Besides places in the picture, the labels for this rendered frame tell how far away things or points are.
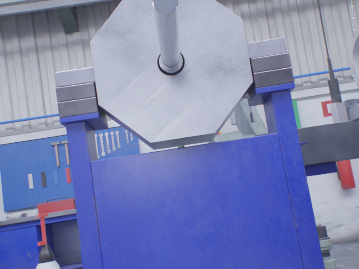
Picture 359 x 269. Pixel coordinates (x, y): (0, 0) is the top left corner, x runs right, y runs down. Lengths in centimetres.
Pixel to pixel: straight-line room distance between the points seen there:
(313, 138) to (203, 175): 58
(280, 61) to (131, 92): 47
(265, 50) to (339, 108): 101
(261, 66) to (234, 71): 8
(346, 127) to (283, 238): 62
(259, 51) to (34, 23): 617
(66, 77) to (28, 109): 569
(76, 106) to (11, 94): 585
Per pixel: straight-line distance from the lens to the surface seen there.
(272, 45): 171
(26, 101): 741
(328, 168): 214
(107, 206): 164
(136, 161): 164
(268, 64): 169
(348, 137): 210
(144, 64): 167
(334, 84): 267
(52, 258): 429
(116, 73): 167
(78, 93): 169
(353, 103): 285
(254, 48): 170
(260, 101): 182
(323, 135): 208
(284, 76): 169
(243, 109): 420
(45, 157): 714
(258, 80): 168
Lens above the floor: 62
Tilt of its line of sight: 8 degrees up
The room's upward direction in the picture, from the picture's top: 9 degrees counter-clockwise
